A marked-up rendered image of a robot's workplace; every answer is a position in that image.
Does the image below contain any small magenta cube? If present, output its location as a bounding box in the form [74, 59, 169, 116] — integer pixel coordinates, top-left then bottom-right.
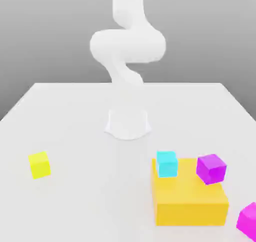
[235, 201, 256, 242]

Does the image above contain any small yellow cube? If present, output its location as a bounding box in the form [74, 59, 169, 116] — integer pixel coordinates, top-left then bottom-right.
[27, 151, 52, 180]

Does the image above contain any large orange box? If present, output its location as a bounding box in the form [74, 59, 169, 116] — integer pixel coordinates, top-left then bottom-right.
[151, 158, 230, 226]

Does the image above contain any small cyan cube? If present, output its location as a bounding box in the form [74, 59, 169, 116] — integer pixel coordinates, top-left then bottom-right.
[156, 150, 179, 178]

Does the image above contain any small purple cube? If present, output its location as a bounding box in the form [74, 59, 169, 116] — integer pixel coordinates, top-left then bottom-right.
[195, 153, 228, 186]

